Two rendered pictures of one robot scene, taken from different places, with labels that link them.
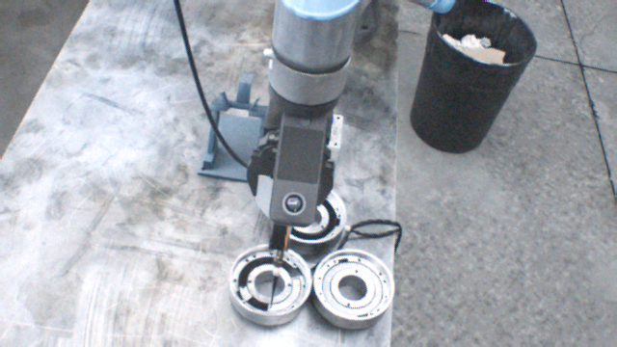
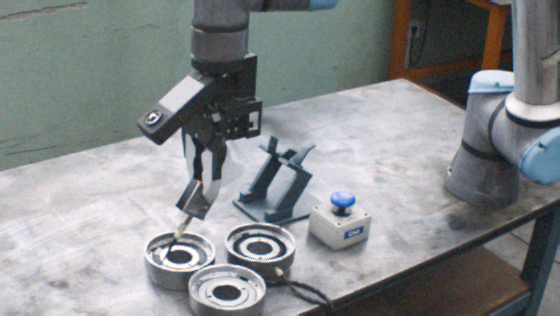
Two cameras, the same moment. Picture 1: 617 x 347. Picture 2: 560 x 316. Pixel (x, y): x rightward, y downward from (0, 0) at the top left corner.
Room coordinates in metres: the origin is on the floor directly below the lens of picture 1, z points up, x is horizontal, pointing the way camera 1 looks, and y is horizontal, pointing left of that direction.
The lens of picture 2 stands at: (-0.04, -0.83, 1.49)
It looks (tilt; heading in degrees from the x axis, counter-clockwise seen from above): 27 degrees down; 53
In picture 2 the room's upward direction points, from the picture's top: 4 degrees clockwise
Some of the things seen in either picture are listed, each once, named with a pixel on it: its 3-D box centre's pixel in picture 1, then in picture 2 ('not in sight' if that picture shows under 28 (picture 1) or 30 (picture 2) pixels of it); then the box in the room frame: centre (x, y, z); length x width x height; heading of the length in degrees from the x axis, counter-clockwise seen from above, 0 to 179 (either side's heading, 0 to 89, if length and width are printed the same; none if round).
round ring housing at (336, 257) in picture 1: (351, 290); (226, 297); (0.44, -0.10, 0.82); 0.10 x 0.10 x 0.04
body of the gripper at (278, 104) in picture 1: (299, 120); (221, 96); (0.49, 0.01, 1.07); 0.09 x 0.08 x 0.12; 1
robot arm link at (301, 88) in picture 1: (305, 66); (217, 40); (0.48, 0.01, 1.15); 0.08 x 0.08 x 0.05
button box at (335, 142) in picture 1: (317, 134); (342, 221); (0.71, -0.02, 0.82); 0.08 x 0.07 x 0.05; 1
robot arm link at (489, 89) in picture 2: not in sight; (499, 108); (1.05, -0.04, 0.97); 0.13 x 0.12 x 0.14; 73
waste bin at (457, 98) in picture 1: (465, 79); not in sight; (1.66, -0.49, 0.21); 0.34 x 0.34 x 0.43
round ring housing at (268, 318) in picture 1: (269, 286); (179, 261); (0.43, 0.01, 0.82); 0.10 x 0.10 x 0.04
